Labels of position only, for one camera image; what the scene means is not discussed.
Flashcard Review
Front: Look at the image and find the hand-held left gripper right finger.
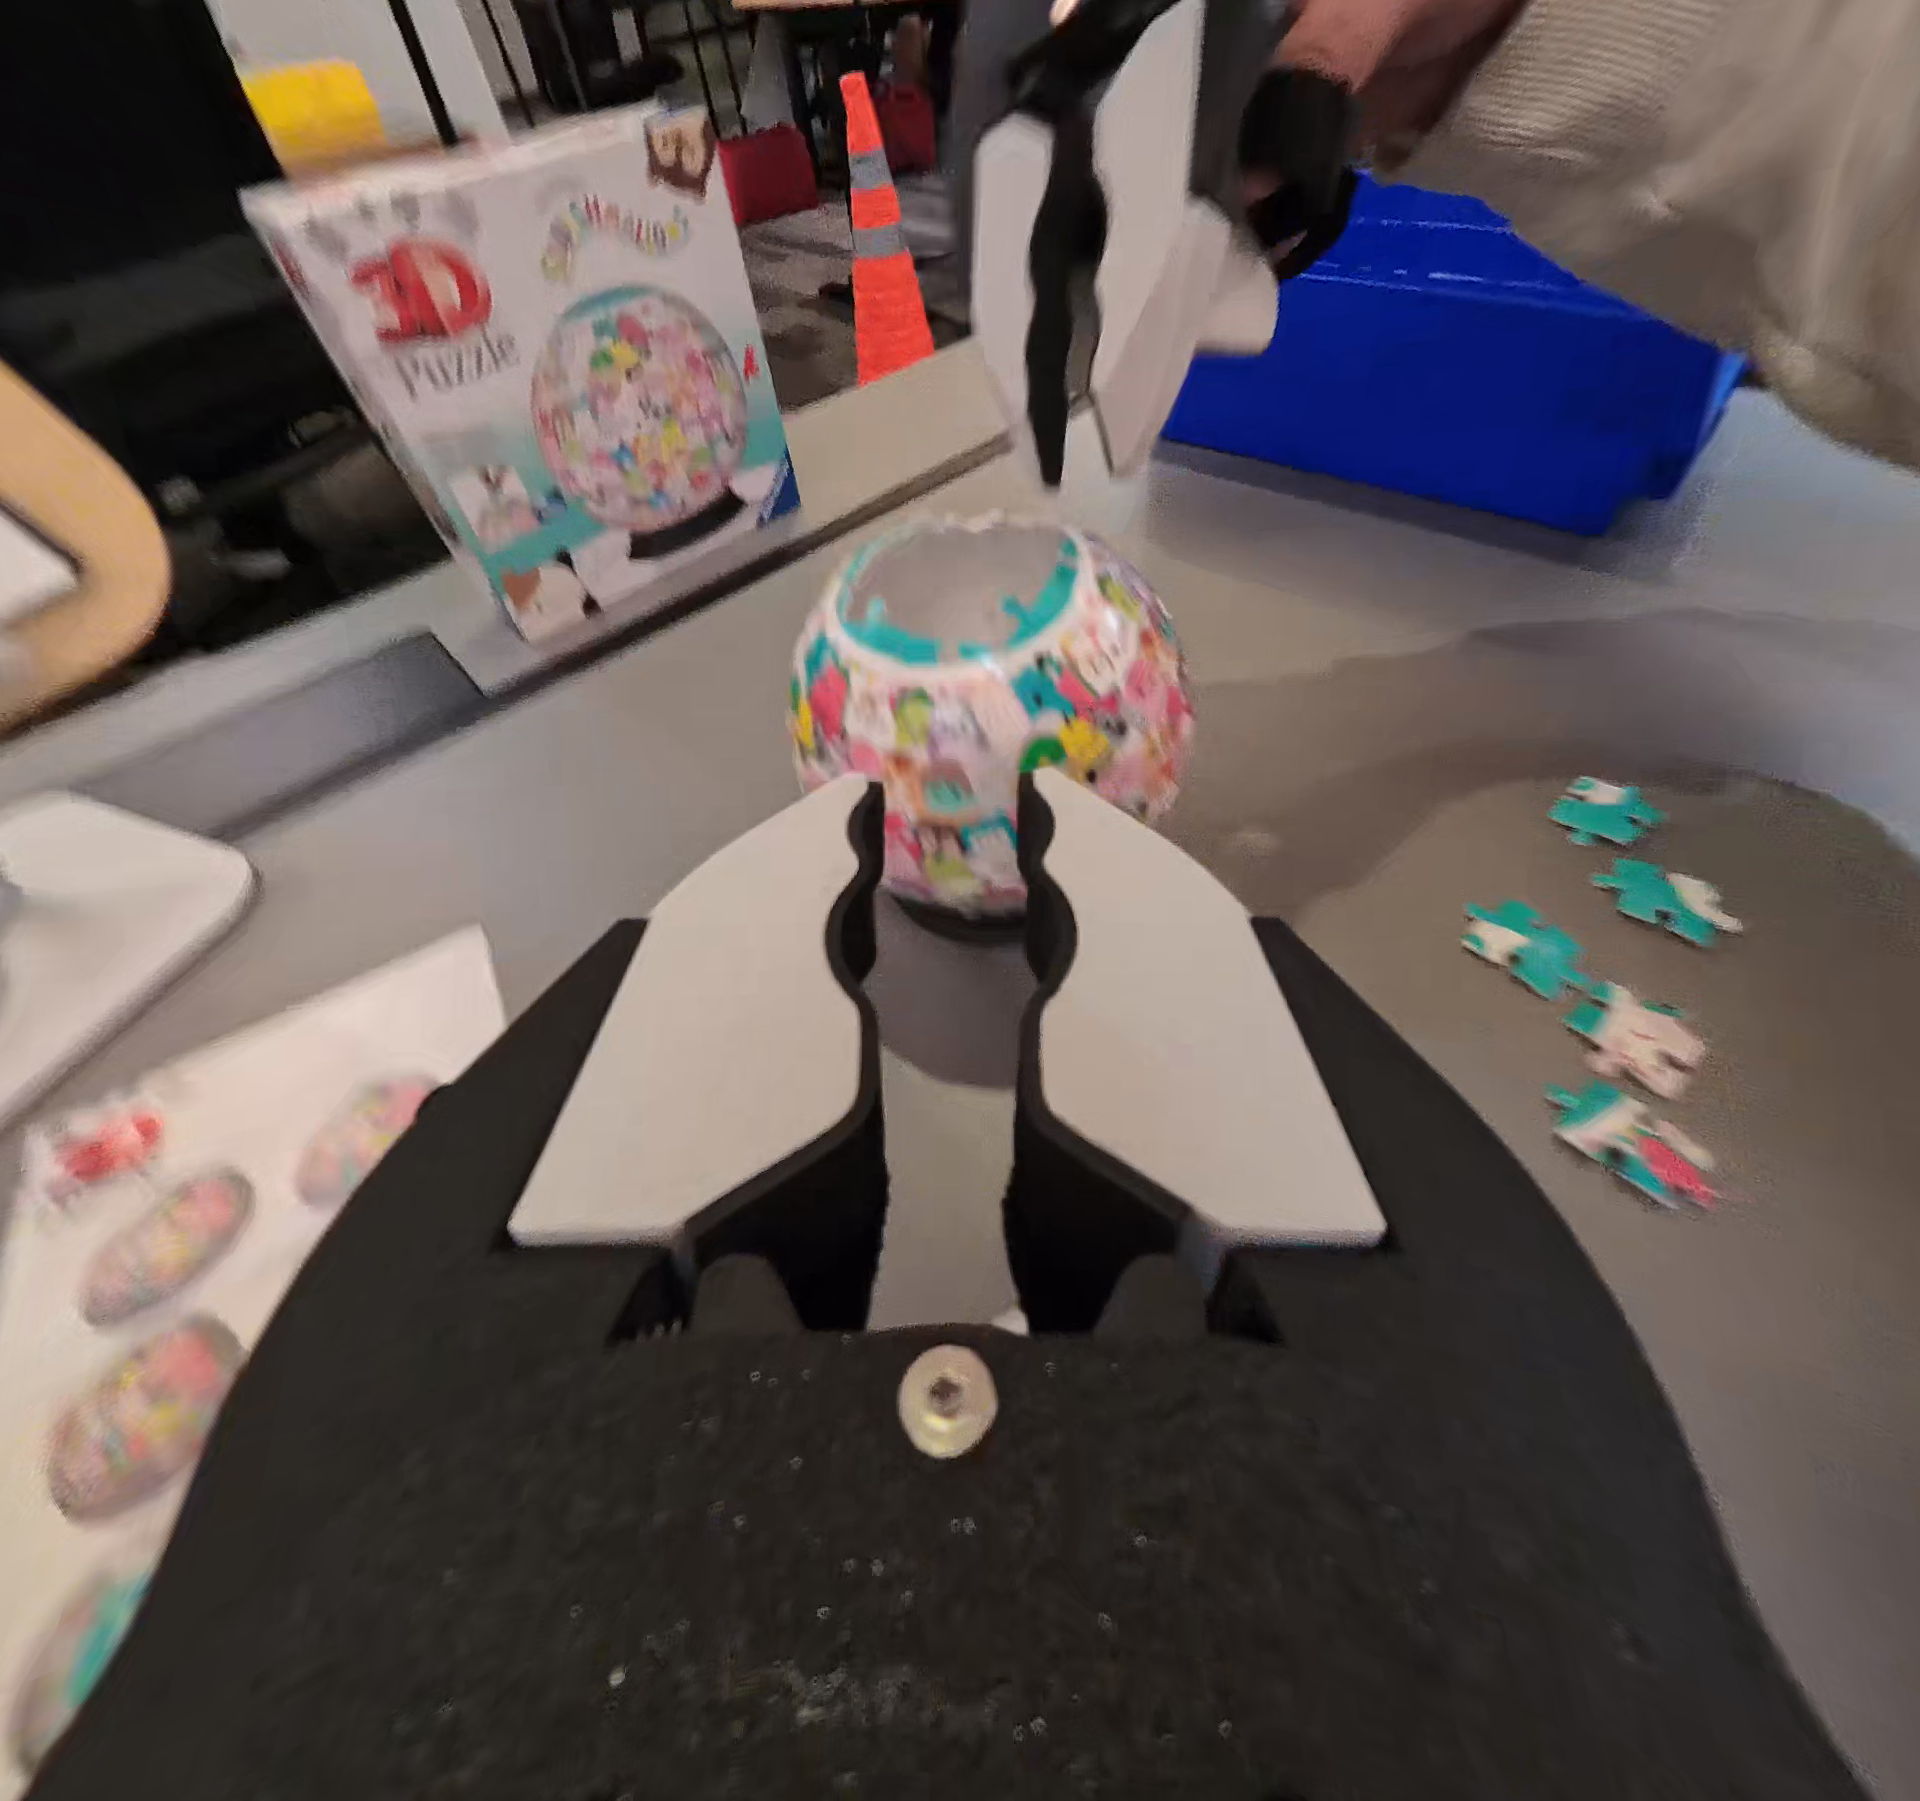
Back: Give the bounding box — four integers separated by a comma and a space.
1000, 769, 1391, 1334

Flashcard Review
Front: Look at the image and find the white instruction sheet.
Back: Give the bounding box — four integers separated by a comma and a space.
0, 926, 509, 1788

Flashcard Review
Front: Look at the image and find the teal red puzzle piece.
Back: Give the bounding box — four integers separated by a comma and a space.
1545, 1080, 1719, 1209

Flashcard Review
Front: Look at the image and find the puzzle ball box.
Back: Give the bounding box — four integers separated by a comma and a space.
238, 105, 804, 646

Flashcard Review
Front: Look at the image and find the orange traffic cone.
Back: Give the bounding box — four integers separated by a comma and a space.
838, 71, 934, 389

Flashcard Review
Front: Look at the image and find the person's right forearm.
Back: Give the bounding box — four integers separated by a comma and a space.
1371, 0, 1920, 472

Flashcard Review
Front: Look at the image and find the blue plastic bin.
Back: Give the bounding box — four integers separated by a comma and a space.
1162, 173, 1754, 537

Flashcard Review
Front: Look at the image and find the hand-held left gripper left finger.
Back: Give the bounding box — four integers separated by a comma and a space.
507, 775, 889, 1334

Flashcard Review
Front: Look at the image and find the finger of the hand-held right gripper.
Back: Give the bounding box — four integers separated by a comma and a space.
1084, 0, 1280, 476
973, 114, 1108, 487

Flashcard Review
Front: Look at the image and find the white pink puzzle piece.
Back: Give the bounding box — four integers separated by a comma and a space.
1564, 983, 1708, 1099

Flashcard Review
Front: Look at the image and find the colourful puzzle ball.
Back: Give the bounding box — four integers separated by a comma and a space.
790, 510, 1197, 933

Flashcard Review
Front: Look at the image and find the tan wooden board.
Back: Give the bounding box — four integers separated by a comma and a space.
0, 361, 170, 738

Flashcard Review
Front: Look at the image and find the teal white puzzle piece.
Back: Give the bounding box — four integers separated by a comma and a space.
1593, 860, 1745, 946

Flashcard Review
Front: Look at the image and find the yellow plastic bin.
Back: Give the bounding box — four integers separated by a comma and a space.
238, 58, 384, 174

